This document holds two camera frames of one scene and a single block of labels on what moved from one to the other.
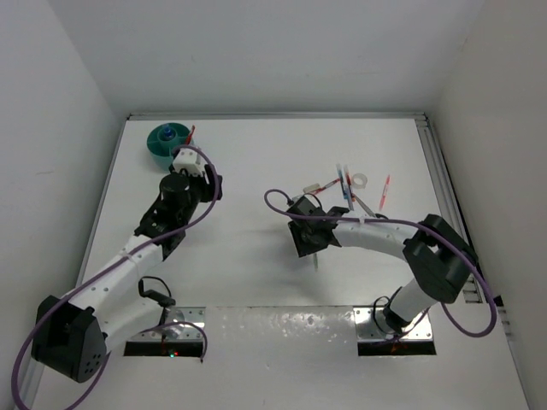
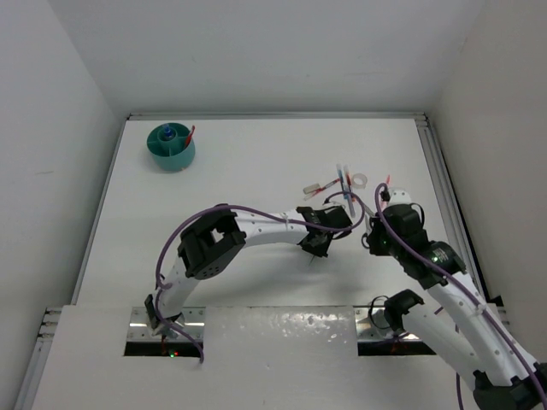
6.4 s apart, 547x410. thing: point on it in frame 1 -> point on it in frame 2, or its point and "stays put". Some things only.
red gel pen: [189, 137] stays put
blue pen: [342, 182] stays put
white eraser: [311, 187] stays put
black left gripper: [207, 182] -> [320, 251]
